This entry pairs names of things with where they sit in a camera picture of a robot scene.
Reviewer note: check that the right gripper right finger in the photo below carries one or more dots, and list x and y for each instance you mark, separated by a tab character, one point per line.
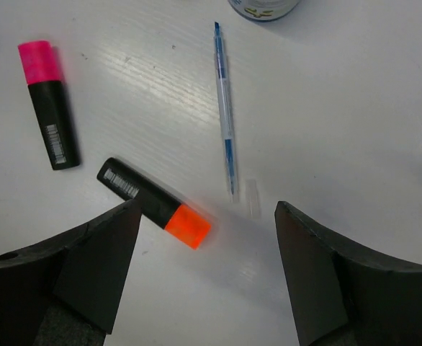
342	290

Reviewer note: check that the orange cap black highlighter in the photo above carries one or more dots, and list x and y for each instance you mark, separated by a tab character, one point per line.
158	205

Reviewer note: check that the clear pen cap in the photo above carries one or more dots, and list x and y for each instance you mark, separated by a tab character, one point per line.
252	199

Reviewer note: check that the pink cap black highlighter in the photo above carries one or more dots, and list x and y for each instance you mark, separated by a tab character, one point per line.
49	96

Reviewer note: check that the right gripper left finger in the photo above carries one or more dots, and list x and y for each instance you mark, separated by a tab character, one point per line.
66	290

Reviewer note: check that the blue paint jar left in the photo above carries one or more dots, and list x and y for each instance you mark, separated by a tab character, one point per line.
263	10

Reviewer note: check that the blue slim pen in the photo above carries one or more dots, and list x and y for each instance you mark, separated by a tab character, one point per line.
225	112

